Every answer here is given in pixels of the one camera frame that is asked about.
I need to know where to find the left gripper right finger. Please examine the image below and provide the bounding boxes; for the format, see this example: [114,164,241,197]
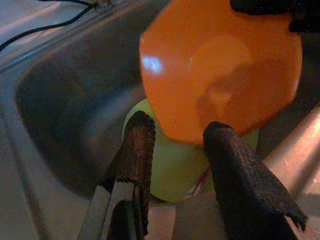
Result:
[202,121,308,240]

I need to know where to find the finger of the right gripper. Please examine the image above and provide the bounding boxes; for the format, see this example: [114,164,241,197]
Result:
[229,0,294,15]

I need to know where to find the black power cable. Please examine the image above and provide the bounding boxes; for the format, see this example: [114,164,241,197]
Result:
[0,0,95,52]

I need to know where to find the stainless steel sink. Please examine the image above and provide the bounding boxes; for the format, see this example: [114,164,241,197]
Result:
[0,0,320,240]

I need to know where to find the orange bowl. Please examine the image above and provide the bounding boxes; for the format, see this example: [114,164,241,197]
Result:
[138,0,304,146]

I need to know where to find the green plate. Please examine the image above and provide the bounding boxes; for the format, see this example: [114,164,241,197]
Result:
[123,98,261,203]

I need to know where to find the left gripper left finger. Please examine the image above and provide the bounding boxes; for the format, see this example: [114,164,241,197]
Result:
[79,109,157,240]

